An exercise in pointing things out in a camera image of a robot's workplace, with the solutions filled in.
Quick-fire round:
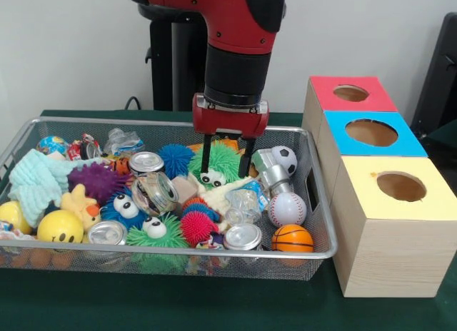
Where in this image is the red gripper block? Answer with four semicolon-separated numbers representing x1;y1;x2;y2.
191;93;271;178

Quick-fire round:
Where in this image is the silver plastic toy truck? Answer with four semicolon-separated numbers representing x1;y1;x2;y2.
248;148;296;198

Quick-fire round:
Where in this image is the shallow metal mesh bin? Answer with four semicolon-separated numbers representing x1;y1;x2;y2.
0;116;338;282

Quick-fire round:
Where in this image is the wooden box with three holes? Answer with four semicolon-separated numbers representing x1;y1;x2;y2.
301;75;457;298

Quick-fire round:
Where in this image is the large green fuzzy eyed ball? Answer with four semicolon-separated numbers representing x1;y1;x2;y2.
188;141;246;188

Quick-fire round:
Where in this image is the black and white soccer ball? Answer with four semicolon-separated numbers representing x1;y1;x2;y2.
271;146;298;177

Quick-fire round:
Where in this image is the white toy baseball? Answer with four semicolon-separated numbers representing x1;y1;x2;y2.
267;192;308;228

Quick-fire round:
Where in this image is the small green fuzzy eyed ball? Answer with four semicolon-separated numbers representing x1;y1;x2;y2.
125;213;189;249

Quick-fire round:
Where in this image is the orange toy basketball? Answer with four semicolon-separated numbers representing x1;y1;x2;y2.
271;223;315;253

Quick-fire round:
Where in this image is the blue fuzzy eyed ball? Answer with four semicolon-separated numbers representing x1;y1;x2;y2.
100;191;147;228

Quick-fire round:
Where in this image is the purple spiky ball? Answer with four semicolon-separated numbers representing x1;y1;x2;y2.
67;162;126;205

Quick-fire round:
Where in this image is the dark green tablecloth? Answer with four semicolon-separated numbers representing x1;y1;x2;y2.
423;118;457;161
0;109;457;331

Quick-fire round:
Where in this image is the yellow smiley ball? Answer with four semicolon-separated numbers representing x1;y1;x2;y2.
36;209;85;243

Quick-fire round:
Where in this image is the light blue cloth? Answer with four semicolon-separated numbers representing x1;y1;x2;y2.
7;148;104;228

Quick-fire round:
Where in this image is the black cable behind table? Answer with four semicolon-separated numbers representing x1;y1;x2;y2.
124;95;144;111

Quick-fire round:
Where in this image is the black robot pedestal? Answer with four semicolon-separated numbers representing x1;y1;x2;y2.
138;2;208;113

